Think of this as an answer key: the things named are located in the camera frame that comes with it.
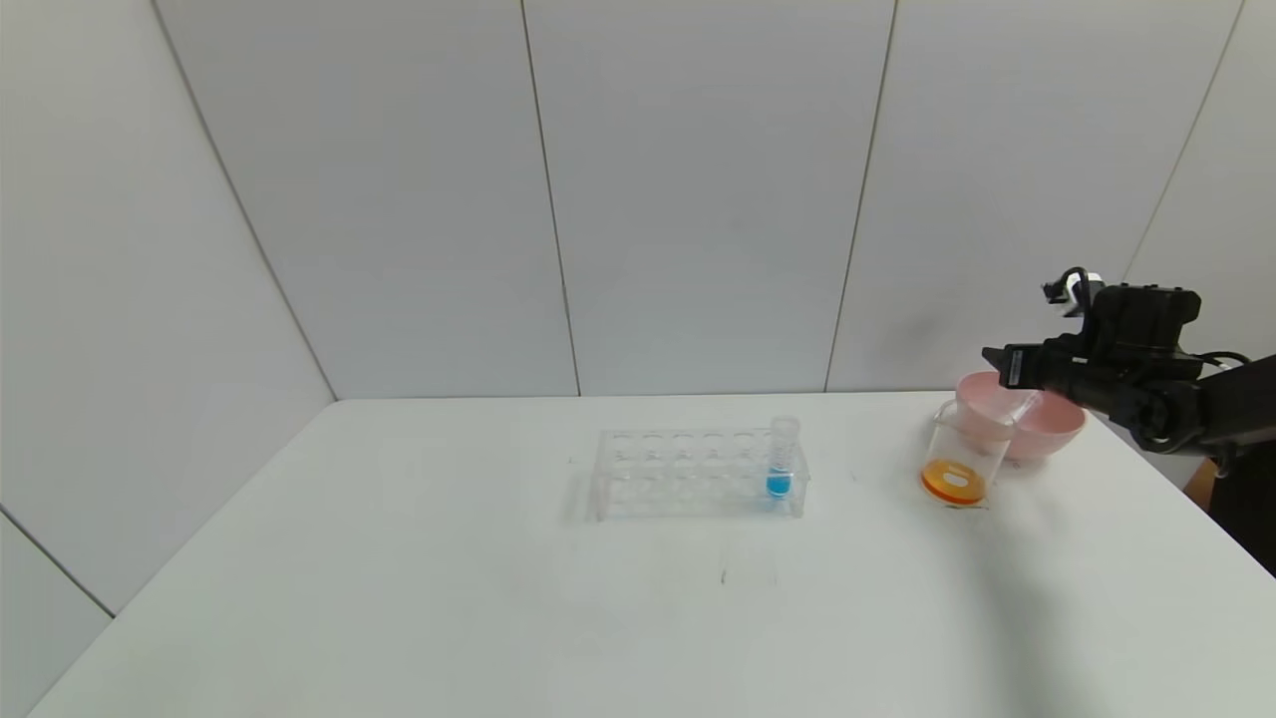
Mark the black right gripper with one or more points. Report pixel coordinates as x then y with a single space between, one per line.
1016 369

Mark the test tube with red pigment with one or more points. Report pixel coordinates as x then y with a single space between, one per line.
1019 407

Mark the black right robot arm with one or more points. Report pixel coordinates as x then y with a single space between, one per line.
1176 399

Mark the clear glass beaker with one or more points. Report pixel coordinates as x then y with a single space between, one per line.
955 484

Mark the test tube with blue pigment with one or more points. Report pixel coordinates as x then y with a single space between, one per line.
779 486

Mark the clear acrylic test tube rack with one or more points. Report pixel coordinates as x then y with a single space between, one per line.
688 507

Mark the pink bowl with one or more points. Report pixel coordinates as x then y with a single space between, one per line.
1047 431

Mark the dark background object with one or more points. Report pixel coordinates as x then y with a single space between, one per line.
1246 519

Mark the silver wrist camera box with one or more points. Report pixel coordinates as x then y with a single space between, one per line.
1059 291

